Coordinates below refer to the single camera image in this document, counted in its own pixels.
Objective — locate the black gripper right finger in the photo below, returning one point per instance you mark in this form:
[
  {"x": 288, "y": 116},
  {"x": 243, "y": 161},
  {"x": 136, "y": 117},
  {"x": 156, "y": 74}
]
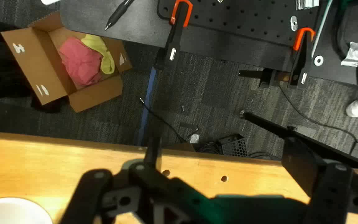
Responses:
[{"x": 336, "y": 195}]

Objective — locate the white paper cup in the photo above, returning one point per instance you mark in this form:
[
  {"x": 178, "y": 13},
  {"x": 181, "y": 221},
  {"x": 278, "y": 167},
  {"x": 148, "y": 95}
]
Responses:
[{"x": 13, "y": 213}]

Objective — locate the grey base plate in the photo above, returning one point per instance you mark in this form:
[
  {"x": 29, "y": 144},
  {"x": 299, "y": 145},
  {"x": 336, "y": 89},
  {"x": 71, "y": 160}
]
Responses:
[{"x": 146, "y": 20}]

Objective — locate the pale thin rail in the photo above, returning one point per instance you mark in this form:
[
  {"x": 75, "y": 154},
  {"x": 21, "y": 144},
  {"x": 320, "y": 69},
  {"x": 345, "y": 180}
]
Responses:
[{"x": 322, "y": 29}]

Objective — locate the pink cloth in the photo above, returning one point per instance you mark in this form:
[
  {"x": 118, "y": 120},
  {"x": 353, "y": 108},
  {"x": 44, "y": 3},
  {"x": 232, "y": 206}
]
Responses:
[{"x": 80, "y": 63}]

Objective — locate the open cardboard box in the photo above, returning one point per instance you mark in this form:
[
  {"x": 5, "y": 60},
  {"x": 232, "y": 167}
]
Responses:
[{"x": 43, "y": 70}]

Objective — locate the crumpled silver foil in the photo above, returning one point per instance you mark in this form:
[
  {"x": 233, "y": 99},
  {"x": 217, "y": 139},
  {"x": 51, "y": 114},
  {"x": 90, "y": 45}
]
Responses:
[{"x": 355, "y": 54}]

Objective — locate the black metal bar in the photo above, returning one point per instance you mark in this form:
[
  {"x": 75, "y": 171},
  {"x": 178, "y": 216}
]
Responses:
[{"x": 266, "y": 125}]

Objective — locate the black mesh basket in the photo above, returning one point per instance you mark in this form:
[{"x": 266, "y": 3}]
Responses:
[{"x": 233, "y": 145}]

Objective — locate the black pen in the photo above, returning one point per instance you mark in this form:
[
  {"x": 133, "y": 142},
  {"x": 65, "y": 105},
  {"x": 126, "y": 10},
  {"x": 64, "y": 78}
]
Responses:
[{"x": 118, "y": 14}]

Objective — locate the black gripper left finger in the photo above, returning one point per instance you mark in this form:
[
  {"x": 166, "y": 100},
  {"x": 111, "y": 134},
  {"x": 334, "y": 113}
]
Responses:
[{"x": 92, "y": 195}]

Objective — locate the yellow cloth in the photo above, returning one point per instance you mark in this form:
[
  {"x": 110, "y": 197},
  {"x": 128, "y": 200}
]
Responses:
[{"x": 105, "y": 54}]

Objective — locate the black perforated board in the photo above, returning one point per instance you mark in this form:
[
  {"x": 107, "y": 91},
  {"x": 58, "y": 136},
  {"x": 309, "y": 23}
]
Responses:
[{"x": 245, "y": 17}]

